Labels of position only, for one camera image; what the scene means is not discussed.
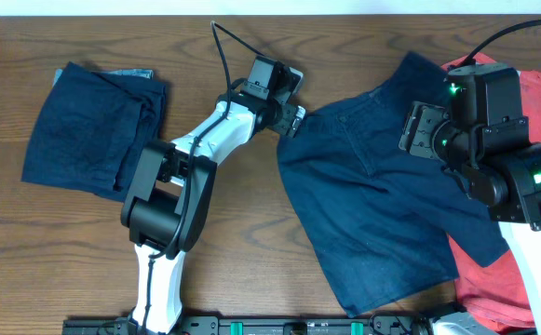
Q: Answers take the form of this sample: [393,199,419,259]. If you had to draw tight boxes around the navy blue shorts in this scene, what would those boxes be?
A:
[277,53,508,317]

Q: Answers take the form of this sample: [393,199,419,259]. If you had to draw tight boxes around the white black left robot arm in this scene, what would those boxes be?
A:
[121,93,306,334]

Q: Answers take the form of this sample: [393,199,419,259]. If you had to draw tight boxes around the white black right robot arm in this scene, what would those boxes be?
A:
[399,63,541,334]

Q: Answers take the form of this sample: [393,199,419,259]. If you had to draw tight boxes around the folded dark navy garment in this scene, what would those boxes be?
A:
[21,62,168,201]

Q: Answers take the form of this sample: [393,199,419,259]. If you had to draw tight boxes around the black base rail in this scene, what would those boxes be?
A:
[61,301,499,335]

